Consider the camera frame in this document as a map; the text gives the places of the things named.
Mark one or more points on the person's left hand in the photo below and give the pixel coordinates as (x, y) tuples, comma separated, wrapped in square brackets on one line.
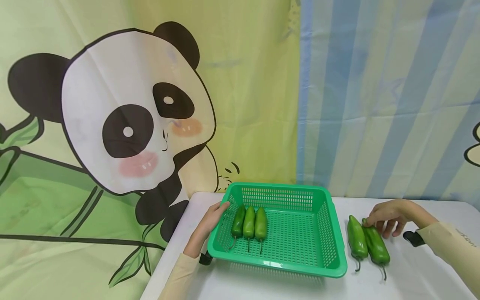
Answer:
[(204, 229)]

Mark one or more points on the person's right hand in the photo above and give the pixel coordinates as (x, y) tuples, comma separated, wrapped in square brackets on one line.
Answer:
[(397, 210)]

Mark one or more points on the person's left fingers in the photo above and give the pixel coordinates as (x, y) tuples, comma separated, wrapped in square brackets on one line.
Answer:
[(221, 207)]

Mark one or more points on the person's right index finger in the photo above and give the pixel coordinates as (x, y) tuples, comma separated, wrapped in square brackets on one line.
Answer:
[(370, 219)]

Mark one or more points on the person's right fingers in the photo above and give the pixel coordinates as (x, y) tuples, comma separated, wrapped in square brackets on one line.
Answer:
[(392, 228)]

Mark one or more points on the green plastic basket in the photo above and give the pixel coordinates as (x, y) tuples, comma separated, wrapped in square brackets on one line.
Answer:
[(296, 237)]

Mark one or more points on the person's left forearm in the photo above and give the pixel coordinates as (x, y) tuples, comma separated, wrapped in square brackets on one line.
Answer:
[(180, 277)]

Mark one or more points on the person's right forearm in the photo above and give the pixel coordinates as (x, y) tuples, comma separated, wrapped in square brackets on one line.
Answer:
[(455, 250)]

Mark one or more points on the green pepper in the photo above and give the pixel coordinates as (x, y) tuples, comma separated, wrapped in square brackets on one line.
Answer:
[(249, 225), (356, 239), (238, 223), (261, 226), (376, 247)]

